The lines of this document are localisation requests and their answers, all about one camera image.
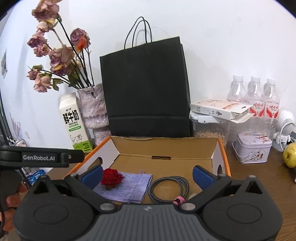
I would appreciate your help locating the person's left hand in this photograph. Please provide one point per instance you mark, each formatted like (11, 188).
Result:
(12, 202)

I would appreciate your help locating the dried rose bouquet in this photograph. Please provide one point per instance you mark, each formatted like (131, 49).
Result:
(69, 54)

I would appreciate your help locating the yellow green apple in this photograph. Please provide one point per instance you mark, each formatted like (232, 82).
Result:
(289, 155)

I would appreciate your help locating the water bottle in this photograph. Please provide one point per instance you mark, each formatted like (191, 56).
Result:
(237, 91)
(271, 96)
(254, 97)

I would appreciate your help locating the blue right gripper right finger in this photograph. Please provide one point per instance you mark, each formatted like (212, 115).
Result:
(203, 178)

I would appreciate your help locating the left water bottle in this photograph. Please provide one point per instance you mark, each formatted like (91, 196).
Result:
(237, 91)

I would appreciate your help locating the middle water bottle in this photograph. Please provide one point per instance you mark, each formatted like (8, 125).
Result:
(254, 97)

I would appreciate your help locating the small white desk fan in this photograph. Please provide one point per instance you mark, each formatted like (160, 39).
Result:
(284, 127)

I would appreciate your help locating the red fabric rose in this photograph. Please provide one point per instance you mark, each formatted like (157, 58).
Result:
(111, 178)

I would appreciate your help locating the purple speckled vase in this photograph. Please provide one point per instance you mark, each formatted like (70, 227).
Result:
(94, 112)

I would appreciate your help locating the lavender folded cloth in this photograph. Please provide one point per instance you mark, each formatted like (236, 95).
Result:
(132, 189)

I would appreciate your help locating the flat white pink box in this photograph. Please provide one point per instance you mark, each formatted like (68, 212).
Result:
(235, 112)

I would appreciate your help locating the black paper shopping bag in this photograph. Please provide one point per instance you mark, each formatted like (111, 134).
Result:
(146, 88)

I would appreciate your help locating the right water bottle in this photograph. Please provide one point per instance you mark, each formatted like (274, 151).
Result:
(271, 96)

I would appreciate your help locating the orange cardboard box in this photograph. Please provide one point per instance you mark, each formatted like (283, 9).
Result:
(159, 157)

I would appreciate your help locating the lavender decorated tin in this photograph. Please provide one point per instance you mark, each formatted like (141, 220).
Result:
(252, 147)

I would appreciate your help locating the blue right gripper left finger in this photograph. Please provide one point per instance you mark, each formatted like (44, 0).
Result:
(92, 177)

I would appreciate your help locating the clear plastic food container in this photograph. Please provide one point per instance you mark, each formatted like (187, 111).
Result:
(206, 126)

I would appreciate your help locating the white green milk carton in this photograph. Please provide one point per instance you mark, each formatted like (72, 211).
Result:
(70, 110)

